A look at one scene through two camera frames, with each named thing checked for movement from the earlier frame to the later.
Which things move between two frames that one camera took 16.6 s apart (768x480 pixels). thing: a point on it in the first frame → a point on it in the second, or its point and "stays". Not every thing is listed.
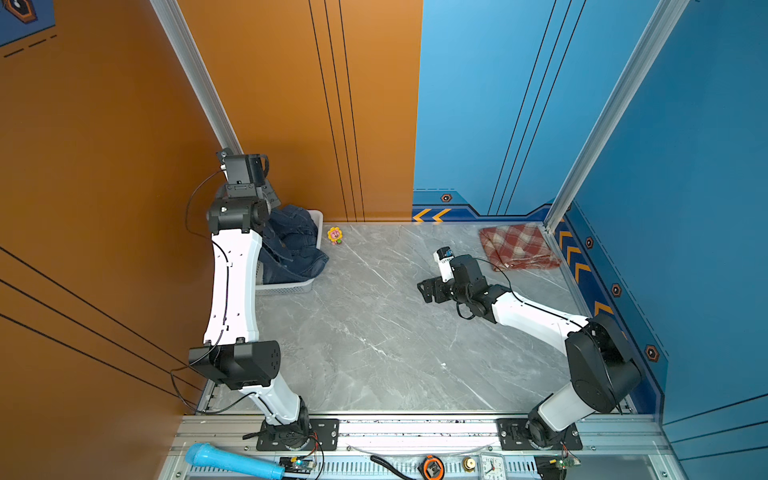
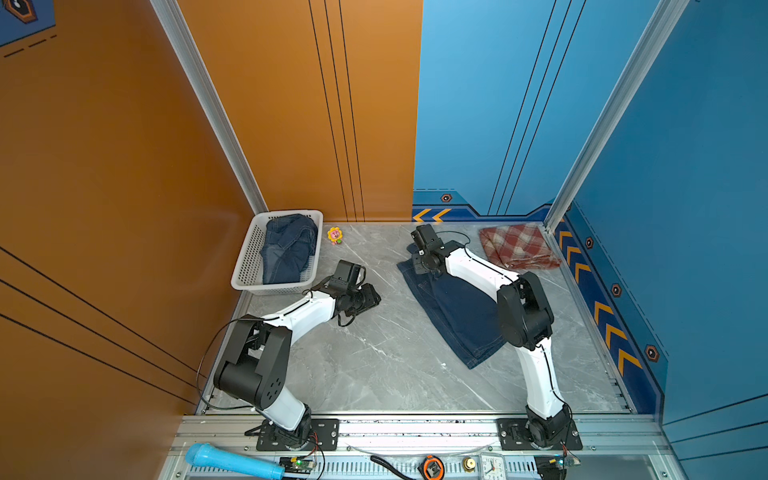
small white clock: [492, 466] stays
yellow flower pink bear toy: [335, 235] stays
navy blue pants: [289, 251] → [466, 318]
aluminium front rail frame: [621, 447] stays
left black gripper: [269, 198] → [370, 298]
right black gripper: [437, 284] → [418, 269]
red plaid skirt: [519, 246] stays
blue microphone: [208, 456] stays
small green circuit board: [296, 465] stays
